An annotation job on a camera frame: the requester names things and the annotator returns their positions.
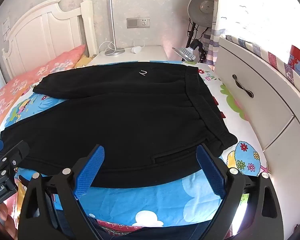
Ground person's left hand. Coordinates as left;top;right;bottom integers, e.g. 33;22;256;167
0;201;18;239

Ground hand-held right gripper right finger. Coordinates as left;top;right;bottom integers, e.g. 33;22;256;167
195;144;283;240

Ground red patterned cloth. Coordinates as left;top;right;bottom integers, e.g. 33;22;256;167
95;219;198;236

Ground silver desk lamp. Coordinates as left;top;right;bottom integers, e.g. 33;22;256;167
104;0;126;56

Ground grey standing fan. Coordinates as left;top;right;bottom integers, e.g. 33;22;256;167
186;0;215;48

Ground patterned curtain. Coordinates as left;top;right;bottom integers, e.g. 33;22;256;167
205;0;300;105

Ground pink floral quilt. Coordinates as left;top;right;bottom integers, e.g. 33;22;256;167
0;44;87;145

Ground red box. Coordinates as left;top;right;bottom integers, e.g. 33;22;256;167
285;45;300;80

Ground blue cartoon bed sheet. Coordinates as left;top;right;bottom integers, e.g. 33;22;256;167
0;61;270;228

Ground black pants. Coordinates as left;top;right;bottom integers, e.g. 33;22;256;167
0;62;238;188

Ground white wooden headboard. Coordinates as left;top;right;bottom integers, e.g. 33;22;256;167
2;0;98;79

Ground silver clip lamp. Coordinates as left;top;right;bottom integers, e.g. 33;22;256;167
174;40;207;63

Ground white nightstand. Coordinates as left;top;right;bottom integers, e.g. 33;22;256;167
89;45;169;67

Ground white paper label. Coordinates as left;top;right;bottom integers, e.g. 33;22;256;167
2;17;11;42

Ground grey wall socket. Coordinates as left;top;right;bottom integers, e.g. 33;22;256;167
126;17;150;28

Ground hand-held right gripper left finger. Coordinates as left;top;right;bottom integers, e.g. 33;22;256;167
18;144;105;240

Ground white desk with drawers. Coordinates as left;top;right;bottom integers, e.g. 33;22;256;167
214;37;300;238

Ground yellow pillow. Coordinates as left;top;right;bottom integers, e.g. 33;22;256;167
74;55;94;68

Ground dark metal drawer handle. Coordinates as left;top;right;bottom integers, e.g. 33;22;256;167
231;74;254;98

